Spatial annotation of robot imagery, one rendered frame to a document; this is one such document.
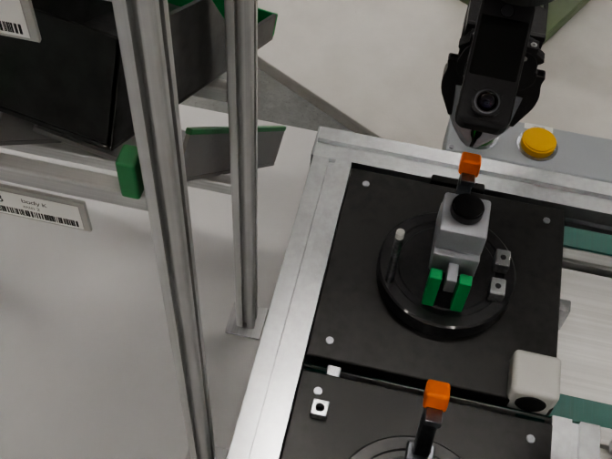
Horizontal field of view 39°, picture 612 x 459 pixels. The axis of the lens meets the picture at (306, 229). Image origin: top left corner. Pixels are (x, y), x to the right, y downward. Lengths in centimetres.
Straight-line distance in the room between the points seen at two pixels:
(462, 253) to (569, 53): 58
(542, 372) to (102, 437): 45
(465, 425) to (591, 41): 71
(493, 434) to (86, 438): 41
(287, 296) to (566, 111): 54
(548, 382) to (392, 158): 32
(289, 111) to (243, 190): 158
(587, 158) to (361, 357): 39
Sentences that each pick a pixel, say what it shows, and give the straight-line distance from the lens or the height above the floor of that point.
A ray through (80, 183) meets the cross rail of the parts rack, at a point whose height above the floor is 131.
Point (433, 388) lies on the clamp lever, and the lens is 73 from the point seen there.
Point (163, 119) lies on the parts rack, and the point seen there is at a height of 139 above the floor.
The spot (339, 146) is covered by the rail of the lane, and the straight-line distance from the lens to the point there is 102.
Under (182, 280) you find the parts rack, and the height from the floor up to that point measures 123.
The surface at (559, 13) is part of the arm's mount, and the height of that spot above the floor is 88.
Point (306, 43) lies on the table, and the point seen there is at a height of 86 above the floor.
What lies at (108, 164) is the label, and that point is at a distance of 81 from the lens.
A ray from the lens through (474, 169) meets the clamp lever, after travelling 87.
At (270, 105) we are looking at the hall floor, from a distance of 237.
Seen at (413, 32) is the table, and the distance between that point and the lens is 131.
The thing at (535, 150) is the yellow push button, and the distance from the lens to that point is 104.
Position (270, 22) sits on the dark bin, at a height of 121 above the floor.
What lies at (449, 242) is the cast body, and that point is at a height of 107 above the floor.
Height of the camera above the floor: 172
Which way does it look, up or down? 55 degrees down
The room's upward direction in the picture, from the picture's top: 5 degrees clockwise
